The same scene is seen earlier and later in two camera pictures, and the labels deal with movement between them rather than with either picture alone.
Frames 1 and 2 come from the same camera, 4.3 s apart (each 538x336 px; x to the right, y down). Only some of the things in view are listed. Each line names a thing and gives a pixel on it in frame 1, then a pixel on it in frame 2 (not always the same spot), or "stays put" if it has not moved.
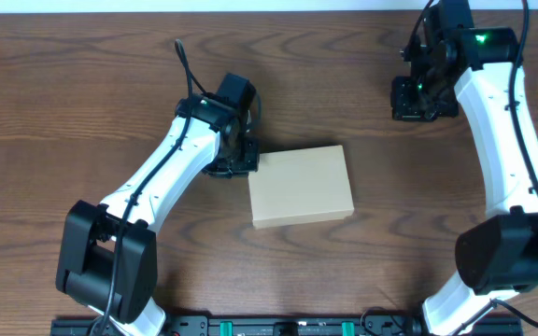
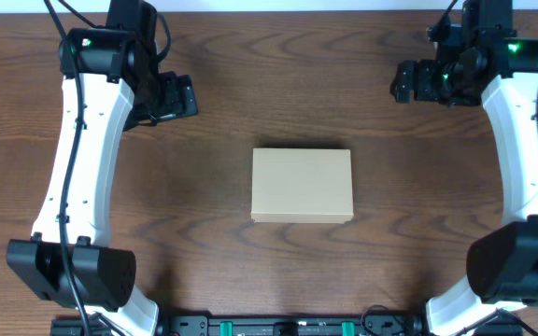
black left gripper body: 237,164 -> 176,99
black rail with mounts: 272,326 stays put
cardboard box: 300,187 stays put
